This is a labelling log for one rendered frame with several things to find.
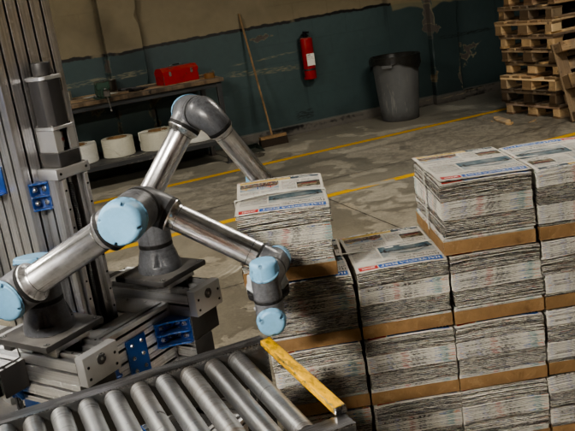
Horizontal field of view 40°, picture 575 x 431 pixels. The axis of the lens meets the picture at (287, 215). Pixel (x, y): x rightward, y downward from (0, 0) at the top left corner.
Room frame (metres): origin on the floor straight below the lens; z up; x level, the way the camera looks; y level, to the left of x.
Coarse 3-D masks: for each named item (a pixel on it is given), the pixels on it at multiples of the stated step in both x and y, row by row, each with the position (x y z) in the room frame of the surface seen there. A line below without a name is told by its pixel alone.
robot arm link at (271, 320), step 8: (256, 304) 1.91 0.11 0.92; (272, 304) 1.98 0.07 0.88; (280, 304) 1.91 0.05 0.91; (256, 312) 1.92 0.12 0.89; (264, 312) 1.88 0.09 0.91; (272, 312) 1.88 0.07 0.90; (280, 312) 1.89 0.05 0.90; (256, 320) 1.91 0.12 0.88; (264, 320) 1.88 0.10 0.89; (272, 320) 1.88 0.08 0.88; (280, 320) 1.88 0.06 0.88; (264, 328) 1.88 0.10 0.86; (272, 328) 1.88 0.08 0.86; (280, 328) 1.88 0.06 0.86
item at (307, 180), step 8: (288, 176) 2.61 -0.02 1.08; (296, 176) 2.60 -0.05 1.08; (304, 176) 2.59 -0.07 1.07; (312, 176) 2.58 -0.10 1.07; (320, 176) 2.57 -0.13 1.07; (240, 184) 2.60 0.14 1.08; (248, 184) 2.59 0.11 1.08; (256, 184) 2.57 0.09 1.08; (264, 184) 2.56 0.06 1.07; (272, 184) 2.56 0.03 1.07; (280, 184) 2.55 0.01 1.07; (288, 184) 2.54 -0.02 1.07; (296, 184) 2.53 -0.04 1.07; (304, 184) 2.52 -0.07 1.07; (312, 184) 2.51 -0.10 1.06; (320, 184) 2.50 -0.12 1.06; (240, 192) 2.52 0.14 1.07; (248, 192) 2.51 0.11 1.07; (256, 192) 2.51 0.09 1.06; (280, 192) 2.48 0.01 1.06
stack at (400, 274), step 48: (336, 240) 2.61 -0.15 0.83; (384, 240) 2.54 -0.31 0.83; (336, 288) 2.27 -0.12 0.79; (384, 288) 2.28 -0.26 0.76; (432, 288) 2.29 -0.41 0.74; (480, 288) 2.29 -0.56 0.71; (528, 288) 2.30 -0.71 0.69; (288, 336) 2.27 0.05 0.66; (384, 336) 2.29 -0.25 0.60; (432, 336) 2.28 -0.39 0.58; (480, 336) 2.28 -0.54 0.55; (528, 336) 2.29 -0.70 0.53; (288, 384) 2.26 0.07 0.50; (336, 384) 2.27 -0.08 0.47; (384, 384) 2.28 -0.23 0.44; (528, 384) 2.30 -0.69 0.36
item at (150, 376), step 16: (256, 336) 1.98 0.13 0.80; (208, 352) 1.92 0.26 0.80; (224, 352) 1.91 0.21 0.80; (256, 352) 1.93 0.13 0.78; (160, 368) 1.87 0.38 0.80; (176, 368) 1.86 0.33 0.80; (112, 384) 1.82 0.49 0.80; (128, 384) 1.81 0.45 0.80; (48, 400) 1.78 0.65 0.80; (64, 400) 1.77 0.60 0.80; (80, 400) 1.76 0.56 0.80; (96, 400) 1.78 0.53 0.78; (128, 400) 1.80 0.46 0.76; (160, 400) 1.83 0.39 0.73; (192, 400) 1.86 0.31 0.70; (0, 416) 1.73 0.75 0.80; (16, 416) 1.72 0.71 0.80; (48, 416) 1.73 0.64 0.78
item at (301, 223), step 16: (320, 192) 2.40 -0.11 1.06; (240, 208) 2.34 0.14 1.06; (256, 208) 2.31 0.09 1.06; (272, 208) 2.29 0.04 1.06; (288, 208) 2.27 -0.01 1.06; (304, 208) 2.26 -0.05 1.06; (320, 208) 2.26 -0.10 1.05; (240, 224) 2.27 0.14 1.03; (256, 224) 2.26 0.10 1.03; (272, 224) 2.27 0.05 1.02; (288, 224) 2.27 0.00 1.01; (304, 224) 2.27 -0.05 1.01; (320, 224) 2.28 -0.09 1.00; (272, 240) 2.27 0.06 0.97; (288, 240) 2.27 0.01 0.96; (304, 240) 2.27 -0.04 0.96; (320, 240) 2.27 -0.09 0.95; (304, 256) 2.27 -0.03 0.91; (320, 256) 2.27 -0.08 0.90
